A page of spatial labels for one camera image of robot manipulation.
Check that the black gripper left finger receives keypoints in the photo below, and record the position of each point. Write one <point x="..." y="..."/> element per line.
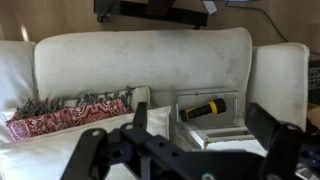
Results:
<point x="90" y="150"/>

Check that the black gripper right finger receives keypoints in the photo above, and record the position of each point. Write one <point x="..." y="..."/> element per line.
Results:
<point x="283" y="150"/>

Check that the black torch with yellow band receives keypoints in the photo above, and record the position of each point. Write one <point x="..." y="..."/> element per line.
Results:
<point x="200" y="110"/>

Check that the clear plastic vegetable box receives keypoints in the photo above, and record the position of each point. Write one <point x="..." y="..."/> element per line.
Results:
<point x="206" y="93"/>

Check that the red patterned fringed blanket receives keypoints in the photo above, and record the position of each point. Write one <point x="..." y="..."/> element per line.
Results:
<point x="66" y="118"/>

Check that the dark patterned rug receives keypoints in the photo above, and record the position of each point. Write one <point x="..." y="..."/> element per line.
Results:
<point x="314" y="80"/>

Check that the cream fabric sofa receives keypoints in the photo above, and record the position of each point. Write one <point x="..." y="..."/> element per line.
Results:
<point x="133" y="60"/>

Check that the black metal stand base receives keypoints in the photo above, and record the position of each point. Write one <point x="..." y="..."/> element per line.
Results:
<point x="166" y="13"/>

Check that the white paper tag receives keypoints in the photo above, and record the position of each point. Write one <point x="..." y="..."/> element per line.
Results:
<point x="210" y="6"/>

